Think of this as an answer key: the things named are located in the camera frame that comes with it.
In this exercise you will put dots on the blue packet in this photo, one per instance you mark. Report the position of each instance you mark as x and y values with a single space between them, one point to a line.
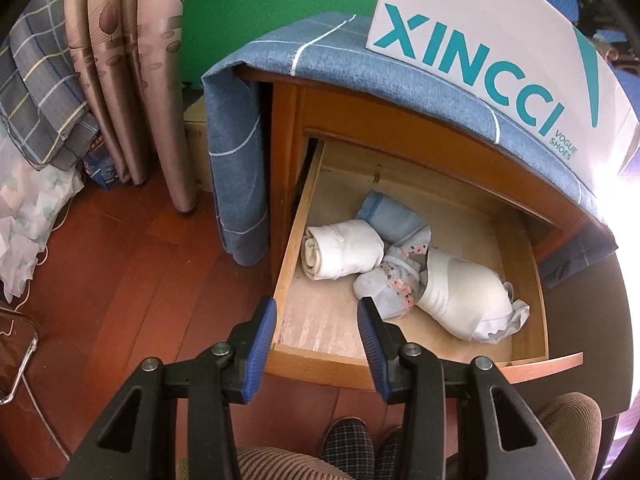
102 165

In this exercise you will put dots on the white padded bra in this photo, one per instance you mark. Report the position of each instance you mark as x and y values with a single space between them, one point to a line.
460 295

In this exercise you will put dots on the beige patterned curtain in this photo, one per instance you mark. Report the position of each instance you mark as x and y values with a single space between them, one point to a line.
125 85

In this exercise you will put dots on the blue checked cloth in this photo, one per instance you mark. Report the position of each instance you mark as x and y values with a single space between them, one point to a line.
320 50

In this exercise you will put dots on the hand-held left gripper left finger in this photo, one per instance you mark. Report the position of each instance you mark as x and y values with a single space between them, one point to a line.
260 347

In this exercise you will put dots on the grey plaid cloth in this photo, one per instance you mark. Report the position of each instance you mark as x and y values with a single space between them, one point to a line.
40 85

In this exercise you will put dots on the white shoe box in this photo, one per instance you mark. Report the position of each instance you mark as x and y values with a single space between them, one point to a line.
480 5

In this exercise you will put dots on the plaid slipper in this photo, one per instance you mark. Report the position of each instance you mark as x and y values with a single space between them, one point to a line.
390 455
347 447

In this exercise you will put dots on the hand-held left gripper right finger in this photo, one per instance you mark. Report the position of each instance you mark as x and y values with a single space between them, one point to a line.
372 352

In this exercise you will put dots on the white sock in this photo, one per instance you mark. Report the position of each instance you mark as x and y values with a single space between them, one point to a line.
345 250

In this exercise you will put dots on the green foam mat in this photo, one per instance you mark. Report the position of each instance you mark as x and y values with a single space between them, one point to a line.
260 5

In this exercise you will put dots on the wooden drawer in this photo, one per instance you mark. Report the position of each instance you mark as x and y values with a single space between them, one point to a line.
330 310

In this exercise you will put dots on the white floral cloth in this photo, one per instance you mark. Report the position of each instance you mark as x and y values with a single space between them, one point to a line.
30 210

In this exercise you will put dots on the person's right leg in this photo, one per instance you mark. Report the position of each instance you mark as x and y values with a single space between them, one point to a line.
572 430

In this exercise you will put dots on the wooden nightstand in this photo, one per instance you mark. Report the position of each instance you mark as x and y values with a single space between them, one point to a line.
285 160

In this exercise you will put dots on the sheer floral underwear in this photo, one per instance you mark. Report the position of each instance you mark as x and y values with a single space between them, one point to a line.
395 280

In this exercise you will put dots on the cardboard box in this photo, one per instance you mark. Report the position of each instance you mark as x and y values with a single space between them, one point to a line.
197 150

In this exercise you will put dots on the chrome metal frame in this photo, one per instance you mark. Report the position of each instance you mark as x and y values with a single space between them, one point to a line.
25 360

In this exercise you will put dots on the light blue underwear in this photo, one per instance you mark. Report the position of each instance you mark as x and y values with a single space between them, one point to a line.
395 217

